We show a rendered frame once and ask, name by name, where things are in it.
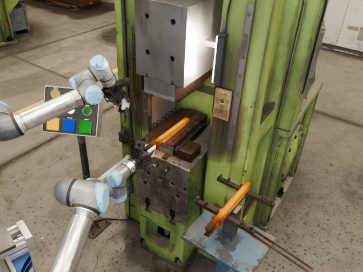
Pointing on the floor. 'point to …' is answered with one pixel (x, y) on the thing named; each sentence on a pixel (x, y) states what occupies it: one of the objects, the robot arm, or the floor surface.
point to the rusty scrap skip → (75, 5)
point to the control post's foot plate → (98, 228)
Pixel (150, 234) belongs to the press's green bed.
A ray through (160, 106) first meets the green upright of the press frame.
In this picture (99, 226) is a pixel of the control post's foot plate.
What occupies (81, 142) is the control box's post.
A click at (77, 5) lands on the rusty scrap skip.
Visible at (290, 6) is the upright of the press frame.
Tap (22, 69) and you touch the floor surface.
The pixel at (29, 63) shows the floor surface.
